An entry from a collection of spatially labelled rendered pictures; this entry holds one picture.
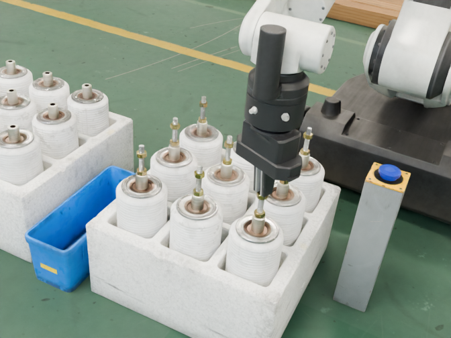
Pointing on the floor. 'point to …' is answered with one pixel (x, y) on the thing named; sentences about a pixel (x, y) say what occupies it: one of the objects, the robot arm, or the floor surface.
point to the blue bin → (71, 232)
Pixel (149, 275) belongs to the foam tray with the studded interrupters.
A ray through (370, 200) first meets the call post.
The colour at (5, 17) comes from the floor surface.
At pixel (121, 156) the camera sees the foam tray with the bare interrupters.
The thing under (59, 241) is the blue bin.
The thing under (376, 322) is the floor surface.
